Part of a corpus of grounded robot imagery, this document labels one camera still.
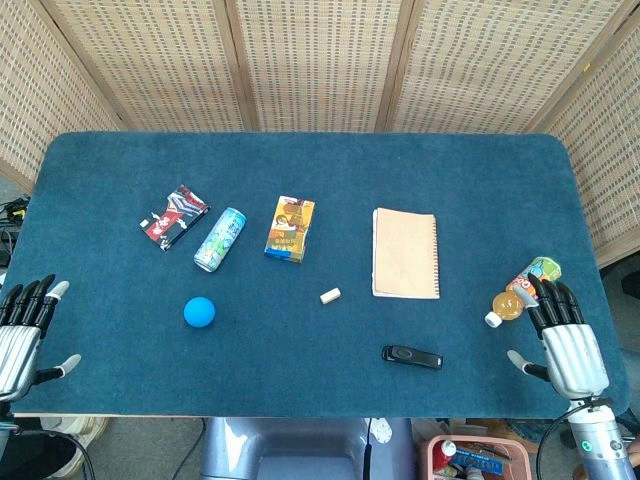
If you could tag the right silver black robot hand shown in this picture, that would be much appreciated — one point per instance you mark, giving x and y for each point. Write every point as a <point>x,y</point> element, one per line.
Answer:
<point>572,355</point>

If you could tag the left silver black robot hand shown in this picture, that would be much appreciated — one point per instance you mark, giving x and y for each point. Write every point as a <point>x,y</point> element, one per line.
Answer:
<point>17,350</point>

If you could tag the black stapler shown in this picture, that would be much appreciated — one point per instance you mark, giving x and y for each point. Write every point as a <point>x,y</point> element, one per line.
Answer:
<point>410,356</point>

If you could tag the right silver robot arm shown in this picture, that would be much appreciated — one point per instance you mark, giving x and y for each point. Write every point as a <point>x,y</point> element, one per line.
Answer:
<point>600,445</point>

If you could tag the orange juice bottle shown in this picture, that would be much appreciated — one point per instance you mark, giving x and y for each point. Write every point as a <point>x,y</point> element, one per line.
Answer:
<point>507,302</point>

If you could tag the brown spiral notebook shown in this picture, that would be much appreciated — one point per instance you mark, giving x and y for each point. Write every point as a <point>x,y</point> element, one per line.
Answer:
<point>405,255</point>

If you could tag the blue flat box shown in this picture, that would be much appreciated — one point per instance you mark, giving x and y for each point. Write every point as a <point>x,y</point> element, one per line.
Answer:
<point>477,462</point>

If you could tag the pink plastic basket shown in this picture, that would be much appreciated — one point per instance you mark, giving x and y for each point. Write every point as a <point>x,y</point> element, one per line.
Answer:
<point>425,457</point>

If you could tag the blue ball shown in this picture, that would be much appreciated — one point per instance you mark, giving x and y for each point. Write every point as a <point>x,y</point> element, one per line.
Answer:
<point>199,312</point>

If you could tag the black red card box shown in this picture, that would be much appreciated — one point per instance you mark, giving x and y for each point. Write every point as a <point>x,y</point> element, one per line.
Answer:
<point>172,217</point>

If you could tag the woven bamboo screen panel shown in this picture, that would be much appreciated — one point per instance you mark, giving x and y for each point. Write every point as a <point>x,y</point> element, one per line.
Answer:
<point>320,60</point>
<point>35,90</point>
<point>607,150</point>
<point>160,60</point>
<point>500,60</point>

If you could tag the green white drink can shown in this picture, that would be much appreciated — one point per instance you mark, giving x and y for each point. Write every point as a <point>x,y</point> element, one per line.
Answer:
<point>220,240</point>

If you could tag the cream eraser block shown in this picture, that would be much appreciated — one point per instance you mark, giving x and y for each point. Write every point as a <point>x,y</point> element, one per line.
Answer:
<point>330,295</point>

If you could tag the grey blue robot torso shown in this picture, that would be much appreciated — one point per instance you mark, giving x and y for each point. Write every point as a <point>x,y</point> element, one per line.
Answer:
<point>300,450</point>

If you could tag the orange blue carton box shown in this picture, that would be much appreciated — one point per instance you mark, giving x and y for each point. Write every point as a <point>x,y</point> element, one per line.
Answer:
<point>290,230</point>

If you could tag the blue table cloth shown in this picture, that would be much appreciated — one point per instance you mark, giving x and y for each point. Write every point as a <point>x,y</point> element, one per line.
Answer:
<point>310,165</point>

